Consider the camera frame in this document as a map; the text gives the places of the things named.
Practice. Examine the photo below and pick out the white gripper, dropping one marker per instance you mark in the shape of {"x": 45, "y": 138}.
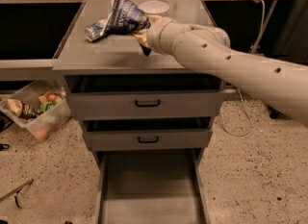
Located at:
{"x": 156, "y": 37}

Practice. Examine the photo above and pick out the blue chip bag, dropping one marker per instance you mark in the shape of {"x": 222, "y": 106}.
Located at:
{"x": 125, "y": 18}

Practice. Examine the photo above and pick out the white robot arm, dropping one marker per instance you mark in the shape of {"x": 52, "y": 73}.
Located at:
{"x": 281, "y": 85}

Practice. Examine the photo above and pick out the top grey drawer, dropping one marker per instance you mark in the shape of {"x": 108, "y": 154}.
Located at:
{"x": 102, "y": 97}

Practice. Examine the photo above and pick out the grey drawer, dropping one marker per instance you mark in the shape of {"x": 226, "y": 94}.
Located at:
{"x": 150, "y": 187}
{"x": 102, "y": 97}
{"x": 145, "y": 134}

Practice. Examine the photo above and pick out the grey drawer cabinet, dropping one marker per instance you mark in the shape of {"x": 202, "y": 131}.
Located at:
{"x": 113, "y": 55}

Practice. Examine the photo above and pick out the middle grey drawer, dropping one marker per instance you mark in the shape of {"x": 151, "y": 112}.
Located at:
{"x": 145, "y": 134}

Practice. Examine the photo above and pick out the brown snack bag in bin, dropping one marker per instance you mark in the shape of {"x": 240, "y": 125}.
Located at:
{"x": 21, "y": 109}

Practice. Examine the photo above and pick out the bottom grey drawer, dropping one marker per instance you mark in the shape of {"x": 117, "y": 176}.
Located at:
{"x": 150, "y": 187}

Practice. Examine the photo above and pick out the white ceramic bowl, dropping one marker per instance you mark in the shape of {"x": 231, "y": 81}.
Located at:
{"x": 155, "y": 7}

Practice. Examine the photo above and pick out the crushed silver blue can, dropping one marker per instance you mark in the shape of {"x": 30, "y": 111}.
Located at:
{"x": 96, "y": 30}

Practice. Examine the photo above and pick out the red orange fruit in bin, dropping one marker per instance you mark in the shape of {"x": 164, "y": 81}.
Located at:
{"x": 52, "y": 97}

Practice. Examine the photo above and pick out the green snack in bin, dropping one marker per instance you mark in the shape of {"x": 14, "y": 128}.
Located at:
{"x": 46, "y": 106}

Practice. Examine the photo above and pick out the clear plastic bin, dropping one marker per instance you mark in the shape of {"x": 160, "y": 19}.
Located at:
{"x": 34, "y": 95}

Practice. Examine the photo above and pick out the dark grey side cabinet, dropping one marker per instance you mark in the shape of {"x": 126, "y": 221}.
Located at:
{"x": 292, "y": 43}

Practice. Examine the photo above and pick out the metal bar on floor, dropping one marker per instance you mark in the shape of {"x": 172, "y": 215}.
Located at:
{"x": 15, "y": 192}

